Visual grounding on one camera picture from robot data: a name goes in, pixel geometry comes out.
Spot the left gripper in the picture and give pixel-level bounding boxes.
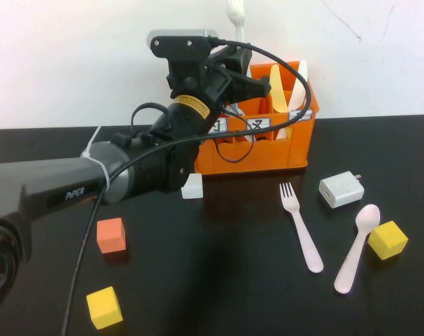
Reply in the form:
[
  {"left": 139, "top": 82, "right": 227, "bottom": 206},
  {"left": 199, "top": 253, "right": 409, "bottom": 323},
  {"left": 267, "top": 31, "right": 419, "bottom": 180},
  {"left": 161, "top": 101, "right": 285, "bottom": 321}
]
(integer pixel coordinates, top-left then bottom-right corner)
[{"left": 166, "top": 47, "right": 271, "bottom": 109}]

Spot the white plastic fork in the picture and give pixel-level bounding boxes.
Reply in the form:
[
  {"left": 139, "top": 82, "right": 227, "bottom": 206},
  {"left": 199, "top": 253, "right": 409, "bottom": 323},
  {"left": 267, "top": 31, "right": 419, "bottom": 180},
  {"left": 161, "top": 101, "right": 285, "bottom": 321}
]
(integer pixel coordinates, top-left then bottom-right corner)
[{"left": 227, "top": 0, "right": 248, "bottom": 48}]

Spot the pink plastic fork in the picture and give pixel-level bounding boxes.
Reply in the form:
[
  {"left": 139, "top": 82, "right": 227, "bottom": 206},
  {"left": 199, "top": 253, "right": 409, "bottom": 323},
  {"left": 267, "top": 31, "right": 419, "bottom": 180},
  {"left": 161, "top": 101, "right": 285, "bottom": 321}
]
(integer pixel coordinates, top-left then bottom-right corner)
[{"left": 279, "top": 182, "right": 325, "bottom": 274}]

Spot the pink plastic spoon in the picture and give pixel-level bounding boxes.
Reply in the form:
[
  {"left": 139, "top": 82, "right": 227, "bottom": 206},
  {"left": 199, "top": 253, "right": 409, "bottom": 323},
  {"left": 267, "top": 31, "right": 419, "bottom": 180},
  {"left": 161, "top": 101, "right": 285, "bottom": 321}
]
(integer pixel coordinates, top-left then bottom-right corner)
[{"left": 334, "top": 204, "right": 381, "bottom": 294}]

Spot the orange plastic cutlery crate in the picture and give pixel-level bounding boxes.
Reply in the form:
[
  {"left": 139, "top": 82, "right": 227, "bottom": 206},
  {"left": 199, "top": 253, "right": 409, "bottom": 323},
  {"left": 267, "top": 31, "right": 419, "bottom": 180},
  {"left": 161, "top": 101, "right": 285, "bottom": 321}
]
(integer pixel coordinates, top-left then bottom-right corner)
[{"left": 194, "top": 61, "right": 320, "bottom": 176}]

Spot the yellow plastic knife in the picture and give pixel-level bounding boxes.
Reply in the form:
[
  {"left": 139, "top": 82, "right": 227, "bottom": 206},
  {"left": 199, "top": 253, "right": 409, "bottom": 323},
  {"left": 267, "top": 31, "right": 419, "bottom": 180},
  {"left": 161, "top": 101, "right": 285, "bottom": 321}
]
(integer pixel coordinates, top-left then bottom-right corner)
[{"left": 269, "top": 64, "right": 294, "bottom": 140}]

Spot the pale blue plastic fork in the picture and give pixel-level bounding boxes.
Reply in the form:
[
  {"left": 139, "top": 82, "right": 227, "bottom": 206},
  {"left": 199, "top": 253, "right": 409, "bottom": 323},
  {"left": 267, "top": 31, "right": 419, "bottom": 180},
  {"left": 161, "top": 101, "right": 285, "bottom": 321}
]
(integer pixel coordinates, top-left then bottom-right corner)
[{"left": 221, "top": 104, "right": 257, "bottom": 143}]

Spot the paper label fork character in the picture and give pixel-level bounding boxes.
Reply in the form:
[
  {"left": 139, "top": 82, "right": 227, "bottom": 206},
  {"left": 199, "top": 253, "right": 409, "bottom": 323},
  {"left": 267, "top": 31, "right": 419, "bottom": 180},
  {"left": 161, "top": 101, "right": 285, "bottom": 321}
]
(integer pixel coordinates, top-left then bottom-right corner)
[{"left": 246, "top": 118, "right": 271, "bottom": 132}]

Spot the cream plastic knife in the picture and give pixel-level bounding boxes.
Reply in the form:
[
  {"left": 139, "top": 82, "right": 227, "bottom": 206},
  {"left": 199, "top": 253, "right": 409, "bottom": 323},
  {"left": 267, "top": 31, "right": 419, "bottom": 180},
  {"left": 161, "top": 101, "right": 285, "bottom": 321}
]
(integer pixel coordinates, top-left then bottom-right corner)
[{"left": 274, "top": 59, "right": 309, "bottom": 141}]

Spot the paper label spoon character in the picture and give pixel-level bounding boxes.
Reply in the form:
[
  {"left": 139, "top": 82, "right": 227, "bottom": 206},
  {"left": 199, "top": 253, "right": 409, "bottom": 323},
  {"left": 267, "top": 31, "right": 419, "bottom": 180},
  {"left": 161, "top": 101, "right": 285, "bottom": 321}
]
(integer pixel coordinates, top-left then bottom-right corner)
[{"left": 210, "top": 118, "right": 229, "bottom": 135}]

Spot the paper label knife character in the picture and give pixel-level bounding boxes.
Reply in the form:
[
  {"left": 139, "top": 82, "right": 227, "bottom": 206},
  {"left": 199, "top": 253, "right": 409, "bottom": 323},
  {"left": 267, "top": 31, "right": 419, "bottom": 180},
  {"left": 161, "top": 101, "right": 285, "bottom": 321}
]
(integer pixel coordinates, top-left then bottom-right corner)
[{"left": 288, "top": 109, "right": 314, "bottom": 123}]

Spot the white foam cube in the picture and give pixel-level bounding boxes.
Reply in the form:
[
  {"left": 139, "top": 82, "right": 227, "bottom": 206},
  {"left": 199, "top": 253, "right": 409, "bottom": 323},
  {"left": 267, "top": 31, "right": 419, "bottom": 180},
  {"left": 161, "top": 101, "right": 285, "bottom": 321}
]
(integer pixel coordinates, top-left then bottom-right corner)
[{"left": 181, "top": 173, "right": 204, "bottom": 200}]

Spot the white zip tie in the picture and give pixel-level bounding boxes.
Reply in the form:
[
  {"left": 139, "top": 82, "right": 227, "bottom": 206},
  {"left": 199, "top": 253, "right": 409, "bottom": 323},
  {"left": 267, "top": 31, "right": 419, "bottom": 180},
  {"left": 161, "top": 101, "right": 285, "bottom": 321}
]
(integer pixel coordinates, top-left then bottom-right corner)
[{"left": 80, "top": 125, "right": 111, "bottom": 193}]

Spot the orange foam cube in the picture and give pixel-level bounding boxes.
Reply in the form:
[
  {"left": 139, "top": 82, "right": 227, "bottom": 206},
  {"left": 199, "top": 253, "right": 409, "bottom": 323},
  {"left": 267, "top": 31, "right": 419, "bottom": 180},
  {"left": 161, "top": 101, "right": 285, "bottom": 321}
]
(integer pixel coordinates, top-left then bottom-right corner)
[{"left": 96, "top": 217, "right": 127, "bottom": 255}]

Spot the yellow foam cube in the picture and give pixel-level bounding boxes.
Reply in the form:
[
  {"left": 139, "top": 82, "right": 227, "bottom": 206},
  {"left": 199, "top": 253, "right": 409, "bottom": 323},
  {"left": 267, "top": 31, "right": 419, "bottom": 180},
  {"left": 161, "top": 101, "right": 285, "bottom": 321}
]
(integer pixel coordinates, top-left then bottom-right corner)
[
  {"left": 86, "top": 286, "right": 124, "bottom": 330},
  {"left": 367, "top": 220, "right": 409, "bottom": 260}
]

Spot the thin black cable loop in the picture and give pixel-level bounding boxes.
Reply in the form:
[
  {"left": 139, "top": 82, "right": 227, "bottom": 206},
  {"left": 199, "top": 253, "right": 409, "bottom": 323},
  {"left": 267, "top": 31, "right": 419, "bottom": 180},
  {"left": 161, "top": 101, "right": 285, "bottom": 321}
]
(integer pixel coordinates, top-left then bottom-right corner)
[{"left": 213, "top": 134, "right": 255, "bottom": 164}]

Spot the short black cable loop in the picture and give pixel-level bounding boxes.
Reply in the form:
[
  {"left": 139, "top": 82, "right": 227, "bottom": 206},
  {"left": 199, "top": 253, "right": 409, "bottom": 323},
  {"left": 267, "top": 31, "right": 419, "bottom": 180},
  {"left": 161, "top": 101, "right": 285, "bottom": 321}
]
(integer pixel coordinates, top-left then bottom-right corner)
[{"left": 130, "top": 101, "right": 171, "bottom": 141}]

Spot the white USB wall charger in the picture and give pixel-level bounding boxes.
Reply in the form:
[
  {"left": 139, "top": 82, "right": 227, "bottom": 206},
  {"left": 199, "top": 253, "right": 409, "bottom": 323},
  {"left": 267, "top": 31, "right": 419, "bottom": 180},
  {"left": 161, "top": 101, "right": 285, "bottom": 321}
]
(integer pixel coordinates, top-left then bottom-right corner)
[{"left": 318, "top": 171, "right": 365, "bottom": 209}]

